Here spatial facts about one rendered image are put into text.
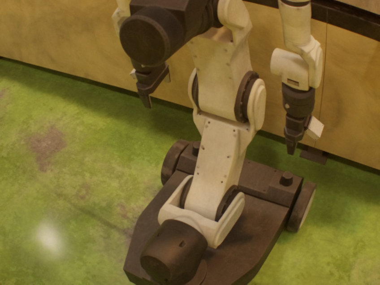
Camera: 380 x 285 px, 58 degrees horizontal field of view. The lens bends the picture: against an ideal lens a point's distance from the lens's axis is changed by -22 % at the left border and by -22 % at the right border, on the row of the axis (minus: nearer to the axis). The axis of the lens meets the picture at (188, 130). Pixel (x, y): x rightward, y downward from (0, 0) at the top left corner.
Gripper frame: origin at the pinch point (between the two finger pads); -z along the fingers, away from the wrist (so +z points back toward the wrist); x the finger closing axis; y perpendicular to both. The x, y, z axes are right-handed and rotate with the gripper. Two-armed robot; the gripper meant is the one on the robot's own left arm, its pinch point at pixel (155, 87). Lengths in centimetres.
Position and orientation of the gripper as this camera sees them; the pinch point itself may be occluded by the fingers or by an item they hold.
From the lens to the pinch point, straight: 125.5
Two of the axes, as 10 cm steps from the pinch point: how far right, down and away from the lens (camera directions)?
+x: 4.8, -7.4, 4.8
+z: -1.7, -6.1, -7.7
